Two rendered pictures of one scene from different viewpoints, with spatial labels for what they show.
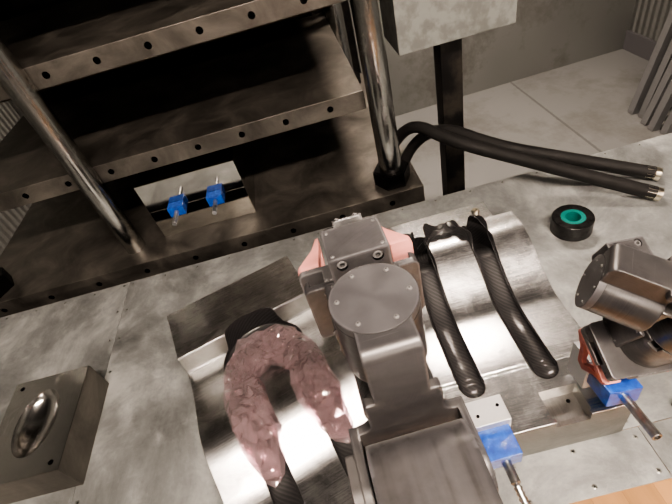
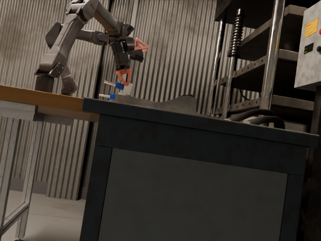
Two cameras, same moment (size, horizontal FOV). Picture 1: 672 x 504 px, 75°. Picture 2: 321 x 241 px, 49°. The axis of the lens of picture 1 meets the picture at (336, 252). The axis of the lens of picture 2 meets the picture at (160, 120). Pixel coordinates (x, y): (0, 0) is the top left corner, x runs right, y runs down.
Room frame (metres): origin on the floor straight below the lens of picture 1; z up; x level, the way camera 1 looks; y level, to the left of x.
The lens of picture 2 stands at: (0.19, -1.94, 0.72)
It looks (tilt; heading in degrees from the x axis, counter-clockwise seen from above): 3 degrees up; 81
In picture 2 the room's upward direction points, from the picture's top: 9 degrees clockwise
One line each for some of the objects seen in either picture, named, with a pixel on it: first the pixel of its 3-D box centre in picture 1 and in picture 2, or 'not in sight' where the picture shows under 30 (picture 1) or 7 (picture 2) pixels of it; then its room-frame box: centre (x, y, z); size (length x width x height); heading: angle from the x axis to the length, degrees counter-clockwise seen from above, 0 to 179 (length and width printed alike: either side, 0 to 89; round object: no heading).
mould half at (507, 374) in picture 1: (468, 298); (165, 109); (0.48, -0.20, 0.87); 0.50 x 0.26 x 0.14; 178
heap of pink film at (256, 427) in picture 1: (276, 383); not in sight; (0.40, 0.15, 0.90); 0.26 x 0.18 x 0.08; 15
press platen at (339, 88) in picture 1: (171, 99); (287, 115); (1.43, 0.35, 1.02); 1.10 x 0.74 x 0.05; 88
